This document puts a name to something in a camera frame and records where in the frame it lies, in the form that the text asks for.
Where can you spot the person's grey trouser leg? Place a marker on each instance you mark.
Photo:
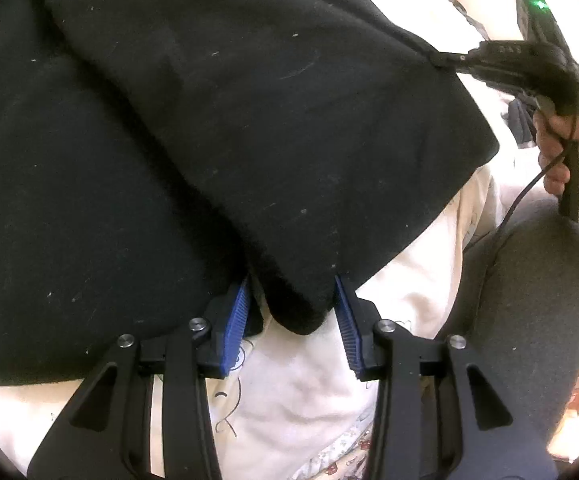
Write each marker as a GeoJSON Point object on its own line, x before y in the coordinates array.
{"type": "Point", "coordinates": [529, 310]}

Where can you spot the black pants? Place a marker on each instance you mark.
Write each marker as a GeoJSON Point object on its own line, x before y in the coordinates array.
{"type": "Point", "coordinates": [219, 110]}

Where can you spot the bear print blanket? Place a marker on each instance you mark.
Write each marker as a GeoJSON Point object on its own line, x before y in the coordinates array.
{"type": "Point", "coordinates": [294, 400]}

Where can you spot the floral print sheet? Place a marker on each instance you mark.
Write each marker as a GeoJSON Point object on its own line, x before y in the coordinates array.
{"type": "Point", "coordinates": [329, 465]}

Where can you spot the dark charcoal garment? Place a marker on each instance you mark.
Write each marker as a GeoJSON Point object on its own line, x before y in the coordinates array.
{"type": "Point", "coordinates": [522, 125]}

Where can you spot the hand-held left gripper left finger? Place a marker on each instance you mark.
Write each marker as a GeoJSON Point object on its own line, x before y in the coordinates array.
{"type": "Point", "coordinates": [234, 330]}

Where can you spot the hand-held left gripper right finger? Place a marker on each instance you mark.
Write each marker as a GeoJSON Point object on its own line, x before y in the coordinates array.
{"type": "Point", "coordinates": [349, 330]}

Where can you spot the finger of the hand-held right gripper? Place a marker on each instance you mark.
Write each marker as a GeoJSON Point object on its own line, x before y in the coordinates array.
{"type": "Point", "coordinates": [447, 59]}

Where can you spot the person's right hand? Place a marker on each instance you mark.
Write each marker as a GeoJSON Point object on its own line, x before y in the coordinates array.
{"type": "Point", "coordinates": [552, 160]}

